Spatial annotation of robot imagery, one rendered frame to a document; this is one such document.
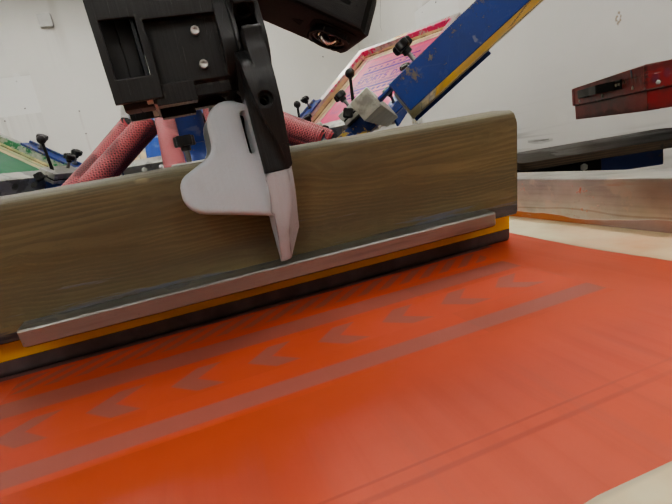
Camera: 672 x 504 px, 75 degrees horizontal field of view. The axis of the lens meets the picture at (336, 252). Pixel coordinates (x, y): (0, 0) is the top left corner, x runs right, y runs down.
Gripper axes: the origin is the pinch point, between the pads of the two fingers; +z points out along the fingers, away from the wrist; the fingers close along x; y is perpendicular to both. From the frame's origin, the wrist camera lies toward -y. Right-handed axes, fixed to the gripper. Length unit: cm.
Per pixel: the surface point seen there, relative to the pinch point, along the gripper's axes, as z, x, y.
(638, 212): 4.3, 5.3, -23.9
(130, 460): 4.3, 12.3, 9.4
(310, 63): -91, -443, -149
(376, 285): 4.9, 1.4, -5.0
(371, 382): 4.7, 12.7, 0.3
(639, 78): -5, -41, -86
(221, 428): 4.5, 12.2, 6.2
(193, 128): -18, -111, -1
